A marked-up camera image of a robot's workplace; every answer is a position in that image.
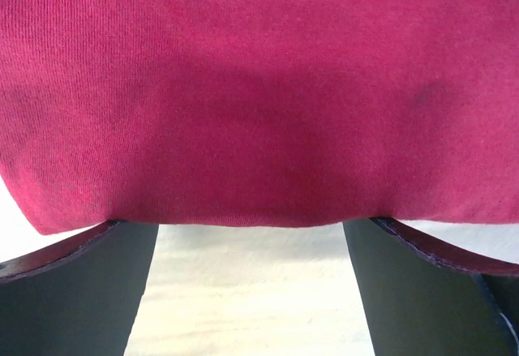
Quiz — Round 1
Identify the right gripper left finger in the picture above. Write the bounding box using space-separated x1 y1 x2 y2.
1 221 159 356

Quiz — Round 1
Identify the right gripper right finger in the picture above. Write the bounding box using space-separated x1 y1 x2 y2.
343 218 518 355

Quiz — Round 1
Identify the dark red t shirt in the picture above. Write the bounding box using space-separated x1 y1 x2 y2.
1 0 518 234

